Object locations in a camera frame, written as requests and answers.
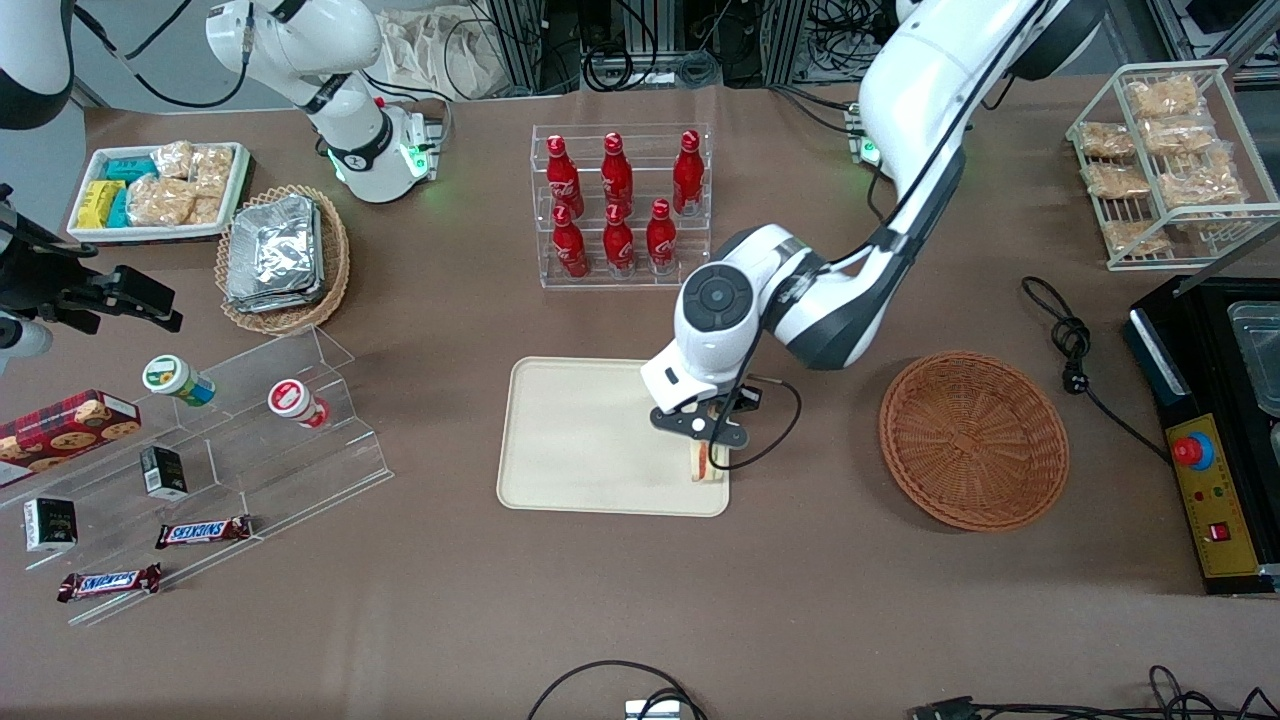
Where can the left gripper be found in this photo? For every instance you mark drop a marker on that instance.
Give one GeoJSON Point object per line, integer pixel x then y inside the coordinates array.
{"type": "Point", "coordinates": [745, 402]}

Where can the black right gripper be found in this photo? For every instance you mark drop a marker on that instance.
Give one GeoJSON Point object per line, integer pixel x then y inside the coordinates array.
{"type": "Point", "coordinates": [42, 283]}

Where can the triangular sandwich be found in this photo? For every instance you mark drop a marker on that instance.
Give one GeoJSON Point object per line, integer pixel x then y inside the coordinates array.
{"type": "Point", "coordinates": [702, 465]}

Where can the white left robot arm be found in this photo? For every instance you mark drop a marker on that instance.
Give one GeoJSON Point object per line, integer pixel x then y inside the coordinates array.
{"type": "Point", "coordinates": [930, 80]}

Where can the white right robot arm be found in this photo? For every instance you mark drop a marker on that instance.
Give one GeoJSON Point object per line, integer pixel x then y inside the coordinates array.
{"type": "Point", "coordinates": [300, 40]}

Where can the white rectangular snack tray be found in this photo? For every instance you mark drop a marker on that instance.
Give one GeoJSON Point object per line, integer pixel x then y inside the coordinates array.
{"type": "Point", "coordinates": [80, 232]}

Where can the beige plastic tray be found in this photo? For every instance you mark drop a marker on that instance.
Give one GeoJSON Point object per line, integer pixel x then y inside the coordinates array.
{"type": "Point", "coordinates": [580, 440]}

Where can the oval tan wicker basket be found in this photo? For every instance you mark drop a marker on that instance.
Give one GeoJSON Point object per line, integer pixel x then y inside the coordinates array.
{"type": "Point", "coordinates": [335, 260]}

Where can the round brown wicker basket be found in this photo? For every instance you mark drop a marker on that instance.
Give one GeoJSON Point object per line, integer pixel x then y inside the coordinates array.
{"type": "Point", "coordinates": [970, 440]}

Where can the green lidded cup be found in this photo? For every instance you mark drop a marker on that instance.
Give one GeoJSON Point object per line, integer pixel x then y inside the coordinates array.
{"type": "Point", "coordinates": [172, 377]}

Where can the teal snack pack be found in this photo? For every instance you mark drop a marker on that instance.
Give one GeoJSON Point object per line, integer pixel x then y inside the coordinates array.
{"type": "Point", "coordinates": [119, 210]}
{"type": "Point", "coordinates": [130, 168]}

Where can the yellow snack pack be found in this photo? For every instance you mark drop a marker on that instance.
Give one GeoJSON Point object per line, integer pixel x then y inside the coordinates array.
{"type": "Point", "coordinates": [97, 203]}

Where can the clear bagged rice cracker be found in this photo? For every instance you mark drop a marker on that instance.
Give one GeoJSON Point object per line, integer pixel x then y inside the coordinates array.
{"type": "Point", "coordinates": [172, 160]}
{"type": "Point", "coordinates": [212, 170]}
{"type": "Point", "coordinates": [160, 200]}
{"type": "Point", "coordinates": [205, 210]}

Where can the red cookie box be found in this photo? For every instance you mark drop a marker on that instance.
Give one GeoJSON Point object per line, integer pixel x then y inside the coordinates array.
{"type": "Point", "coordinates": [60, 435]}

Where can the silver foil pack stack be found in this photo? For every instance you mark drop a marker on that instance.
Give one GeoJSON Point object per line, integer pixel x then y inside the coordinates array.
{"type": "Point", "coordinates": [275, 255]}

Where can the red cola bottle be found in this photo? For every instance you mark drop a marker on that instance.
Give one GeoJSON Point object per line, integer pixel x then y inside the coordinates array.
{"type": "Point", "coordinates": [619, 248]}
{"type": "Point", "coordinates": [688, 178]}
{"type": "Point", "coordinates": [617, 178]}
{"type": "Point", "coordinates": [570, 250]}
{"type": "Point", "coordinates": [661, 243]}
{"type": "Point", "coordinates": [563, 180]}

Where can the small black box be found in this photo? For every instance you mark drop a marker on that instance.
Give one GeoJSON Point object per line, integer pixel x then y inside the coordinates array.
{"type": "Point", "coordinates": [50, 525]}
{"type": "Point", "coordinates": [163, 473]}

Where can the red lidded cup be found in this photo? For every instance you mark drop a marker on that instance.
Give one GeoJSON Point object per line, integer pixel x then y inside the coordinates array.
{"type": "Point", "coordinates": [292, 400]}

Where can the clear acrylic stepped display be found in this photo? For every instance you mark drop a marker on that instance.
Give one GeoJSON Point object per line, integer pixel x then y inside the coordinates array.
{"type": "Point", "coordinates": [290, 470]}

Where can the snickers chocolate bar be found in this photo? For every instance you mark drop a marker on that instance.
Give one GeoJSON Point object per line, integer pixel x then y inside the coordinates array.
{"type": "Point", "coordinates": [110, 582]}
{"type": "Point", "coordinates": [205, 532]}

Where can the clear acrylic bottle rack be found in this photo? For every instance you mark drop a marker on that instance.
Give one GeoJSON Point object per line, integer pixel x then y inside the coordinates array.
{"type": "Point", "coordinates": [640, 150]}

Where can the small silver device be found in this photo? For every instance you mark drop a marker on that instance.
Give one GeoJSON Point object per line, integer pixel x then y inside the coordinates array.
{"type": "Point", "coordinates": [652, 710]}

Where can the crumpled beige bag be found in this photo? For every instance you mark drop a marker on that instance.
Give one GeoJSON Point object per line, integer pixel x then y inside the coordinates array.
{"type": "Point", "coordinates": [440, 50]}

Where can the bagged brown snack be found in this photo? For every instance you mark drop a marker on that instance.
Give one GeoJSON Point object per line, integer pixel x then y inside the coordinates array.
{"type": "Point", "coordinates": [1163, 97]}
{"type": "Point", "coordinates": [1178, 135]}
{"type": "Point", "coordinates": [1135, 237]}
{"type": "Point", "coordinates": [1117, 181]}
{"type": "Point", "coordinates": [1200, 182]}
{"type": "Point", "coordinates": [1106, 140]}

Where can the black electric appliance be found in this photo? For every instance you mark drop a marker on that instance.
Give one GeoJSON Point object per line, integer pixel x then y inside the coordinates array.
{"type": "Point", "coordinates": [1200, 340]}

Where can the yellow emergency stop box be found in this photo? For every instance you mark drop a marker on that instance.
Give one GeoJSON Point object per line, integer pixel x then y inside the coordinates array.
{"type": "Point", "coordinates": [1215, 510]}

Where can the metal food container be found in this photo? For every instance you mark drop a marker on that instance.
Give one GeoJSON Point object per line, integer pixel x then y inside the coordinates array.
{"type": "Point", "coordinates": [1260, 350]}

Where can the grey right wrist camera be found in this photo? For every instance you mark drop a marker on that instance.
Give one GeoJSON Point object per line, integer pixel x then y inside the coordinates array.
{"type": "Point", "coordinates": [20, 340]}

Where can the aluminium frame rack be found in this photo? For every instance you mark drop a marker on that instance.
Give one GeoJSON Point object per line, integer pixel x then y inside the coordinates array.
{"type": "Point", "coordinates": [525, 40]}

